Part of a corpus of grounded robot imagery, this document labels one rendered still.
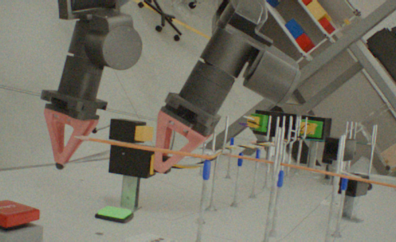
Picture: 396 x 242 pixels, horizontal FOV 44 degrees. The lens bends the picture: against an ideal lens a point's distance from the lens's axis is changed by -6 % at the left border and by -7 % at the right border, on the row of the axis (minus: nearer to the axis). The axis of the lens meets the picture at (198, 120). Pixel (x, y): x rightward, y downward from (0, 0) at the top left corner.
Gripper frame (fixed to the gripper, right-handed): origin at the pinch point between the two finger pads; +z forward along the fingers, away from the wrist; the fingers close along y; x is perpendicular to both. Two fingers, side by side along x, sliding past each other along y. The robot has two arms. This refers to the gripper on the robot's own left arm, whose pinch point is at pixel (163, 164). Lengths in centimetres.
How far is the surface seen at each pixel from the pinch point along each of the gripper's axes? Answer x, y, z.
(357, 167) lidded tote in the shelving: -164, 692, 2
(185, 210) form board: -5.4, 4.9, 5.2
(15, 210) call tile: 7.9, -22.7, 7.4
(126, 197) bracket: 2.2, 0.0, 6.8
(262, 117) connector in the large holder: -8, 63, -10
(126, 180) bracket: 3.3, -0.9, 4.5
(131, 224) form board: -1.1, -7.5, 7.2
